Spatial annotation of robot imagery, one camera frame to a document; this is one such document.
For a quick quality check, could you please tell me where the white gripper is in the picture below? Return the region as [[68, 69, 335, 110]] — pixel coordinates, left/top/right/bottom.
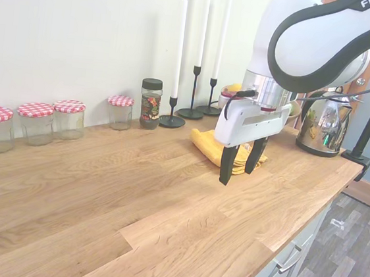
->
[[209, 95, 292, 191]]

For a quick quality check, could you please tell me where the yellow cloth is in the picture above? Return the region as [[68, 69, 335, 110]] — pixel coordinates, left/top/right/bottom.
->
[[186, 127, 271, 180]]

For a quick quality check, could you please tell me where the wooden fruit bowl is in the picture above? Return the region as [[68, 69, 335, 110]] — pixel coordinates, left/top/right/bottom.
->
[[226, 89, 305, 121]]

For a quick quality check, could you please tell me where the shiny steel kettle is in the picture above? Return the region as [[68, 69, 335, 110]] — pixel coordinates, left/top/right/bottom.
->
[[294, 83, 356, 161]]

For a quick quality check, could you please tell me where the coffee jar black lid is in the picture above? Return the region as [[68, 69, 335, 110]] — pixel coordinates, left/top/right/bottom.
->
[[136, 77, 165, 132]]

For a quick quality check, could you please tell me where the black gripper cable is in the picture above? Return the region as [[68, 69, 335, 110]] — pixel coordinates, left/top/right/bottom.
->
[[223, 59, 370, 136]]

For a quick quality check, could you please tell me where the silver drawer handle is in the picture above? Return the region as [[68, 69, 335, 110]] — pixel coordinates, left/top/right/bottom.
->
[[275, 242, 304, 276]]

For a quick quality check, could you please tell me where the silver door handle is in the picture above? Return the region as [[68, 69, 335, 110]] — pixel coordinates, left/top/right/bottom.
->
[[348, 75, 368, 105]]

